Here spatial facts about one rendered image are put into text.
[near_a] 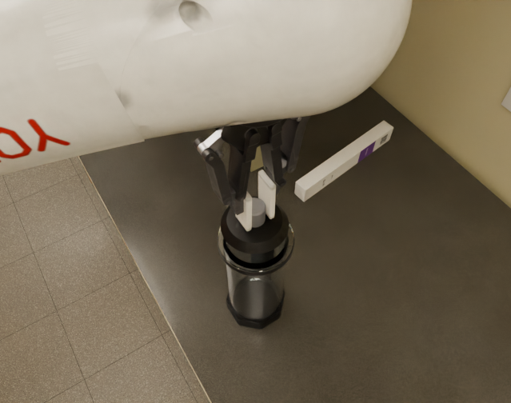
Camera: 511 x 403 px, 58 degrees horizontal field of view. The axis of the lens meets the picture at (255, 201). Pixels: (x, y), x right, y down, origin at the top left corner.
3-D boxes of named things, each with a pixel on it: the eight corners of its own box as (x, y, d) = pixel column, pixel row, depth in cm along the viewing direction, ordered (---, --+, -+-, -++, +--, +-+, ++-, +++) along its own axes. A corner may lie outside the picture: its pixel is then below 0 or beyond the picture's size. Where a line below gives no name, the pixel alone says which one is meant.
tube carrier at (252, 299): (265, 261, 86) (267, 193, 69) (298, 308, 81) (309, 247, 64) (213, 290, 83) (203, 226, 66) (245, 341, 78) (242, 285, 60)
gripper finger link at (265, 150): (248, 105, 47) (259, 97, 48) (261, 167, 57) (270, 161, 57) (269, 128, 46) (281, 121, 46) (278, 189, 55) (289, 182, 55)
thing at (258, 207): (264, 196, 68) (265, 166, 63) (301, 241, 63) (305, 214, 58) (209, 224, 65) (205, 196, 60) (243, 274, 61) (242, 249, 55)
